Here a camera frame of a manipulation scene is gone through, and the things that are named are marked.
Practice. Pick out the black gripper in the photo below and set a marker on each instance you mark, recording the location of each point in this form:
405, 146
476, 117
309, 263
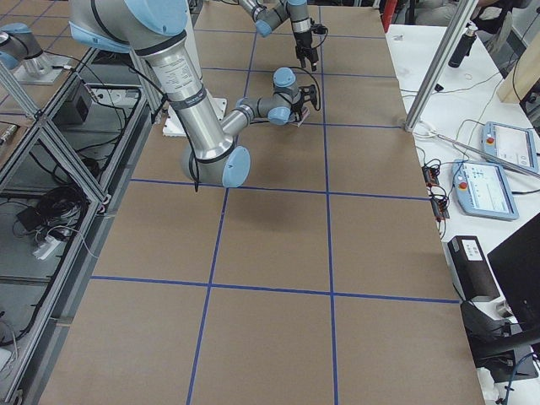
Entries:
299, 108
302, 41

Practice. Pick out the pink towel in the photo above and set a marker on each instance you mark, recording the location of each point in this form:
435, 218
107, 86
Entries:
301, 117

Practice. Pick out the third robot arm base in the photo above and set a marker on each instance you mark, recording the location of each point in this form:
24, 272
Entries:
22, 54

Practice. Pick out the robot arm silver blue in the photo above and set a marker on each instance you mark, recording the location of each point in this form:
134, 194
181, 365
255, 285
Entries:
267, 20
156, 32

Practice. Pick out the reacher grabber stick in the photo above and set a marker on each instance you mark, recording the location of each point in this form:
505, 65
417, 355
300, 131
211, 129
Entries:
431, 133

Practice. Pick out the black water bottle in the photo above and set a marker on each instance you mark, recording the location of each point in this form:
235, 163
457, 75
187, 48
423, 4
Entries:
463, 47

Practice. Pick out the small circuit board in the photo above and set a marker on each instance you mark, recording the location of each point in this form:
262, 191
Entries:
438, 196

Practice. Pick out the near teach pendant tablet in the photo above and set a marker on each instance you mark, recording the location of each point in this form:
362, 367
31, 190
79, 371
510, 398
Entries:
482, 190

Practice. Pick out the teach pendant tablet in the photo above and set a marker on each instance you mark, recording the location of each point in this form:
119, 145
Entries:
482, 190
512, 144

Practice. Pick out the far teach pendant tablet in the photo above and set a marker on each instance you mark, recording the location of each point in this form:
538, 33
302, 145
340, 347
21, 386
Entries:
512, 144

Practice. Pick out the black box with label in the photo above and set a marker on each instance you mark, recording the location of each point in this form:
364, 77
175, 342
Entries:
475, 280

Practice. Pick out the white power strip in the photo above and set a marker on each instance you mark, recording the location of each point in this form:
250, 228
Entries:
46, 248

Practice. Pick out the black monitor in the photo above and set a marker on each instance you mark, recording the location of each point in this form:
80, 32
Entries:
515, 264

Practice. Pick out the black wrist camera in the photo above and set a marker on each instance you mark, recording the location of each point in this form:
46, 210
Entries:
309, 93
319, 29

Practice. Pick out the aluminium frame post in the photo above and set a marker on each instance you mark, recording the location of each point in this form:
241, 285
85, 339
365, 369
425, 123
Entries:
442, 55

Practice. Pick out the aluminium frame cage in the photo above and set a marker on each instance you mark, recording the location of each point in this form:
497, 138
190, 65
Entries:
63, 174

